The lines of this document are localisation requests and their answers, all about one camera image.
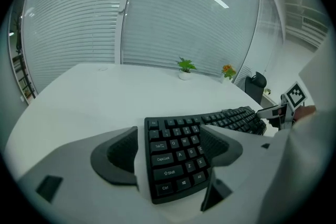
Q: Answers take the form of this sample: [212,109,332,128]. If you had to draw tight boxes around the white window blinds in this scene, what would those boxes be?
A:
[120,0,262,80]
[22,0,144,93]

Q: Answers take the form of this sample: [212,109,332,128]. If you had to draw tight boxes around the black office chair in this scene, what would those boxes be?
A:
[244,71,268,106]

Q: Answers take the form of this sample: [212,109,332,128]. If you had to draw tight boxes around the orange flower potted plant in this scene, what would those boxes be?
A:
[220,63,237,84]

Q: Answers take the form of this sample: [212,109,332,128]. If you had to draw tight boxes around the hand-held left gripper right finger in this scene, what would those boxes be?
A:
[200,124,279,219]

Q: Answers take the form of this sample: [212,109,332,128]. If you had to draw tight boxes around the person's white printed shirt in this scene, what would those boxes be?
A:
[258,41,336,224]

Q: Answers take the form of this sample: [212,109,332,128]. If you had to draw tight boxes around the black metal rack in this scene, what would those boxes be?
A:
[11,54,37,100]

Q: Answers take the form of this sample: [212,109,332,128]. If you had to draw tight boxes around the black keyboard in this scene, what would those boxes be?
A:
[143,105,267,206]

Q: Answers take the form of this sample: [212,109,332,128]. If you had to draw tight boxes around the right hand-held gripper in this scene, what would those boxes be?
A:
[255,81,308,131]

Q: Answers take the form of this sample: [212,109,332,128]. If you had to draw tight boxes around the green potted plant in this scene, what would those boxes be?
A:
[176,57,198,81]

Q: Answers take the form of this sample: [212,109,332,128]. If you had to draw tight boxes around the white table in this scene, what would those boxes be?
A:
[4,62,266,218]

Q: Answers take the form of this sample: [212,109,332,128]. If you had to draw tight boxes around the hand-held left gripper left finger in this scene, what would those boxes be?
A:
[16,125,159,224]

